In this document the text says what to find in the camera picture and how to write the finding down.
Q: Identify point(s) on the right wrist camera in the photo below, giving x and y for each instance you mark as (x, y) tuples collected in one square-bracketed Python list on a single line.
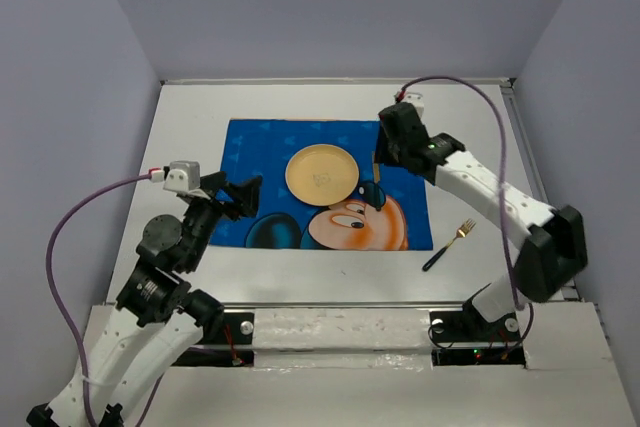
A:
[(414, 98)]

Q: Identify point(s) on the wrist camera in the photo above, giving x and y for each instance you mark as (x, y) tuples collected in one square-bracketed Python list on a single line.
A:
[(414, 98), (180, 177)]

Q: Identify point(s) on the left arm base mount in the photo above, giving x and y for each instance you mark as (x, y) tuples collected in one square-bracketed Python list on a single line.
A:
[(226, 346)]

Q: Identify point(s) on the blue Mickey Mouse placemat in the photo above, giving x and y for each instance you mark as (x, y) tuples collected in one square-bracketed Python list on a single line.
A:
[(259, 147)]

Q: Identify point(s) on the gold fork black handle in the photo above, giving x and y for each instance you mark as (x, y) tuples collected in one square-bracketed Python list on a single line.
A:
[(461, 233)]

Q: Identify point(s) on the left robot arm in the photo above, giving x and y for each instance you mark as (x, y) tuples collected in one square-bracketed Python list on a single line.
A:
[(157, 315)]

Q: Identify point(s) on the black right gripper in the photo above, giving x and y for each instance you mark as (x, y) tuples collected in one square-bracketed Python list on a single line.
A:
[(383, 154)]

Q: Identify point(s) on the gold knife black handle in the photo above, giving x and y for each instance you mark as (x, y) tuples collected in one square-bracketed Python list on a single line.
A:
[(378, 195)]

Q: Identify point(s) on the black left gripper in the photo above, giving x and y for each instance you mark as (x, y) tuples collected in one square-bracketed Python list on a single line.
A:
[(246, 193)]

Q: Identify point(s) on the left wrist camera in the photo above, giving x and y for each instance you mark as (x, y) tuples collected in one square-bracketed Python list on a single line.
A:
[(180, 177)]

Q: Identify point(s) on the yellow plastic plate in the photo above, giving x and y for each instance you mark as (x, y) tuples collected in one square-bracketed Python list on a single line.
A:
[(322, 175)]

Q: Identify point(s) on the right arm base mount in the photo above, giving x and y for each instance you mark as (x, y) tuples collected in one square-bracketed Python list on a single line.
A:
[(461, 338)]

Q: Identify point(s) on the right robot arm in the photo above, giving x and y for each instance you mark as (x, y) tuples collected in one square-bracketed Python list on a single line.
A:
[(550, 241)]

